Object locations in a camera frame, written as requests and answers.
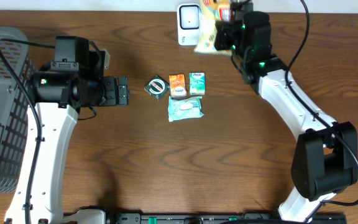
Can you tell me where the red white tape roll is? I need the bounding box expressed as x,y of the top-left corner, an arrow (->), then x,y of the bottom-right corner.
144,75 -> 170,101

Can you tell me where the small teal tissue pack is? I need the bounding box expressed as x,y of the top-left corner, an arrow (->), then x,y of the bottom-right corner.
189,72 -> 206,95

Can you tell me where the small orange tissue pack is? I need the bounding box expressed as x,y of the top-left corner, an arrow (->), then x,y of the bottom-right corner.
169,74 -> 187,98

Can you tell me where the green Zappy wipes pack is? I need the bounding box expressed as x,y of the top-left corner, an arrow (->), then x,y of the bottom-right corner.
168,96 -> 204,122

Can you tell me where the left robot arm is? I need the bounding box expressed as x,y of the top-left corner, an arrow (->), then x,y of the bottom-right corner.
4,35 -> 129,223

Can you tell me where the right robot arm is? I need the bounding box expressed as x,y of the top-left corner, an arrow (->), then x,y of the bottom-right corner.
214,1 -> 358,223

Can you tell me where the white barcode scanner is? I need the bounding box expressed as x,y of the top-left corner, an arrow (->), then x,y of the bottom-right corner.
177,3 -> 200,46

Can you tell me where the grey plastic mesh basket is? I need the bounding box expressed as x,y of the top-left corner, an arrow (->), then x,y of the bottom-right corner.
0,27 -> 37,193

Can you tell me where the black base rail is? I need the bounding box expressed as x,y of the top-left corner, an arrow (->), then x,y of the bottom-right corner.
63,212 -> 348,224

